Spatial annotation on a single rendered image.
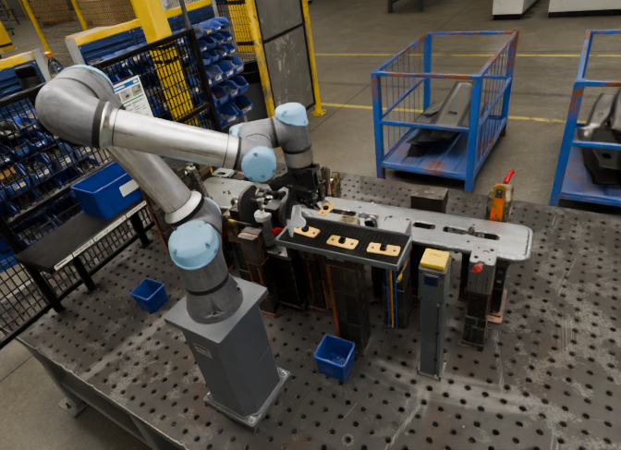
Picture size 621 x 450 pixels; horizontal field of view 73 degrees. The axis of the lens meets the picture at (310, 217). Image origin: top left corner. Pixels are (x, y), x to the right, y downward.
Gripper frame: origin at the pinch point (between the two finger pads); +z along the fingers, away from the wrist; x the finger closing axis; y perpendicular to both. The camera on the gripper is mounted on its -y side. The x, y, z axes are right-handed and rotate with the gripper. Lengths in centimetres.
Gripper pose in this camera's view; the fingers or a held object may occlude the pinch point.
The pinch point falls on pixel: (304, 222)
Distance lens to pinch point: 123.6
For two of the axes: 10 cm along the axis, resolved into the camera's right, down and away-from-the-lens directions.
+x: 5.6, -5.3, 6.3
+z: 1.4, 8.1, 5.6
